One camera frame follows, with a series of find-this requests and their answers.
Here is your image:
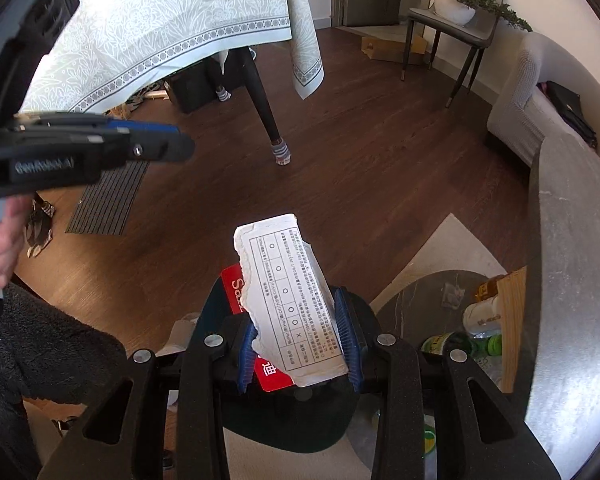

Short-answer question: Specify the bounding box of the grey marble round table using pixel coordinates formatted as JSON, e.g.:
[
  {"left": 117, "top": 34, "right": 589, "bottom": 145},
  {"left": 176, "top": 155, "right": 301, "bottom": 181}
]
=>
[{"left": 350, "top": 135, "right": 600, "bottom": 480}]

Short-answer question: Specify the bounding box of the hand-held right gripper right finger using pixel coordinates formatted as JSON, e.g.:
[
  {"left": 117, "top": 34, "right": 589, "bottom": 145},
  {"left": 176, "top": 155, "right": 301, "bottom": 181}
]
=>
[{"left": 334, "top": 286, "right": 563, "bottom": 480}]

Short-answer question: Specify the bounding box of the clear plastic packet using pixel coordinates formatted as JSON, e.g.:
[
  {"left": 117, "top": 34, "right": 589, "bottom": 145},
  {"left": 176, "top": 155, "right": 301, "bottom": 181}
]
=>
[{"left": 442, "top": 282, "right": 468, "bottom": 311}]

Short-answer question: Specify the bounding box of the black and white shoe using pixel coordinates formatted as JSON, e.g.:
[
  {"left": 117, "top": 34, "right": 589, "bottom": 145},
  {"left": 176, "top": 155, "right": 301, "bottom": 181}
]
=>
[
  {"left": 24, "top": 222, "right": 53, "bottom": 259},
  {"left": 30, "top": 199, "right": 57, "bottom": 221}
]

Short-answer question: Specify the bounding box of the black storage box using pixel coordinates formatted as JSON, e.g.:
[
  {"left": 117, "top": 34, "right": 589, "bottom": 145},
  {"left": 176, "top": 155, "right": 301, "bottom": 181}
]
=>
[{"left": 170, "top": 52, "right": 253, "bottom": 113}]

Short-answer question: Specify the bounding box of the grey armchair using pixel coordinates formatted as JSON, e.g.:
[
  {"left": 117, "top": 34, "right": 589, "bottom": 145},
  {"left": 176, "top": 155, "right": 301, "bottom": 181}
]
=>
[{"left": 486, "top": 32, "right": 600, "bottom": 168}]

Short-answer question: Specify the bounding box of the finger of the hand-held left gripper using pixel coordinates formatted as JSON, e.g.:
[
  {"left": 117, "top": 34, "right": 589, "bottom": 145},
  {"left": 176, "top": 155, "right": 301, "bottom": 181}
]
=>
[
  {"left": 97, "top": 132, "right": 197, "bottom": 172},
  {"left": 14, "top": 111, "right": 182, "bottom": 141}
]

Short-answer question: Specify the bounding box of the grey dining chair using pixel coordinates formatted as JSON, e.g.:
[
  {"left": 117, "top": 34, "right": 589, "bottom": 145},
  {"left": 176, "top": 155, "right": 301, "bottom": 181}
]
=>
[{"left": 401, "top": 0, "right": 506, "bottom": 109}]

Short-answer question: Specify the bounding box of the person's left hand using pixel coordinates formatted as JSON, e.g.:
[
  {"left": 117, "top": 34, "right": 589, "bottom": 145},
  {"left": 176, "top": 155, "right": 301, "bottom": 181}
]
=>
[{"left": 0, "top": 195, "right": 33, "bottom": 296}]

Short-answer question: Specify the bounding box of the pale green patterned tablecloth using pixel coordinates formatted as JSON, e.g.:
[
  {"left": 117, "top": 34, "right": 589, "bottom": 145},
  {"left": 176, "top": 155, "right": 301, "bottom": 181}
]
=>
[{"left": 20, "top": 0, "right": 326, "bottom": 115}]

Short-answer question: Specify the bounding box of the potted bonsai in white pot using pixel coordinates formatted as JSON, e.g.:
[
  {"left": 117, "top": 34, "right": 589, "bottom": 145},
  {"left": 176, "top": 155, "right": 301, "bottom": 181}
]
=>
[{"left": 432, "top": 0, "right": 533, "bottom": 33}]

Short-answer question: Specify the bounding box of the red card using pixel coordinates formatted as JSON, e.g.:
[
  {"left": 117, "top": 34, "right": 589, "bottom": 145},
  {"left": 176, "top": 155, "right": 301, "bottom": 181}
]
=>
[{"left": 220, "top": 265, "right": 296, "bottom": 393}]

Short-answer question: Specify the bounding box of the black bag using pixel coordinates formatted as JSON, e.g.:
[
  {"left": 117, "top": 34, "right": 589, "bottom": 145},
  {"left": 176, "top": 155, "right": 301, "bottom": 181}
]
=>
[{"left": 545, "top": 81, "right": 598, "bottom": 150}]

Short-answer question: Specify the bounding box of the grey striped door mat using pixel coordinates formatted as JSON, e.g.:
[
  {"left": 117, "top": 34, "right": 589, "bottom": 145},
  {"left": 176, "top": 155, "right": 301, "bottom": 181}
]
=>
[{"left": 65, "top": 160, "right": 151, "bottom": 236}]

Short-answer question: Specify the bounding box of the yellow-green label bottle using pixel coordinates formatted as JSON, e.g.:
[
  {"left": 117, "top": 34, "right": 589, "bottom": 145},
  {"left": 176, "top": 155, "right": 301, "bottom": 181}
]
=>
[{"left": 420, "top": 412, "right": 438, "bottom": 461}]

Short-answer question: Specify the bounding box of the dark green trash bin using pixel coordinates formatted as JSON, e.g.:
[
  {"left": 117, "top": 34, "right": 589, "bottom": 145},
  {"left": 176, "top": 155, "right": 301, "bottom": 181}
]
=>
[{"left": 192, "top": 280, "right": 381, "bottom": 453}]

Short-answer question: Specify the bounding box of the brown bottle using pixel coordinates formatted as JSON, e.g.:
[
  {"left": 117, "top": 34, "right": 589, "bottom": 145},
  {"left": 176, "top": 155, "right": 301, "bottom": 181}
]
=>
[{"left": 475, "top": 277, "right": 503, "bottom": 301}]

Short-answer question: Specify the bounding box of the person's left forearm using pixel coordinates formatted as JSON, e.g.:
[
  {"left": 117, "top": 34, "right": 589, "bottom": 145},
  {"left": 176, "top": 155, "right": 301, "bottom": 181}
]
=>
[{"left": 0, "top": 282, "right": 128, "bottom": 411}]

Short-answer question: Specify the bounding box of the white label bottle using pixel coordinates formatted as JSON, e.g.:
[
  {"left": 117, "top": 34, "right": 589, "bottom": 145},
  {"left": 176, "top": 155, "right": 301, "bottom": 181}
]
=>
[{"left": 462, "top": 295, "right": 501, "bottom": 333}]

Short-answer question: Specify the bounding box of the cardboard box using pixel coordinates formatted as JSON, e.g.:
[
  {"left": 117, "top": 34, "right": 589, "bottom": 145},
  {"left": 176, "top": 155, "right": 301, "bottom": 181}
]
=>
[{"left": 361, "top": 32, "right": 427, "bottom": 66}]

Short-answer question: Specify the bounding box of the wooden board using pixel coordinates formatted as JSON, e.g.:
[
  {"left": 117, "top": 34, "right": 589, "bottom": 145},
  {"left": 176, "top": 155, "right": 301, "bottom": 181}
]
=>
[{"left": 495, "top": 266, "right": 528, "bottom": 393}]

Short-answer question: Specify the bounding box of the white paper scrap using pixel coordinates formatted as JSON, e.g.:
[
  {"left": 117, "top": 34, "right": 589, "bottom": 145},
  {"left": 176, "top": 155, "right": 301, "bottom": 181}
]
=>
[{"left": 155, "top": 312, "right": 201, "bottom": 406}]

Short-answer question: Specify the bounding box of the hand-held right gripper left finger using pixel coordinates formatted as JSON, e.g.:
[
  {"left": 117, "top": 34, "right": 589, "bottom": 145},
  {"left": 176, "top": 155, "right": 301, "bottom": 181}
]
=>
[{"left": 37, "top": 320, "right": 261, "bottom": 480}]

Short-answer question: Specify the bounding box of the torn white printed paper box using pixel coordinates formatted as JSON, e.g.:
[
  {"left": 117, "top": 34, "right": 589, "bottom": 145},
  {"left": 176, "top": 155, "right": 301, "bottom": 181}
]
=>
[{"left": 232, "top": 212, "right": 351, "bottom": 388}]

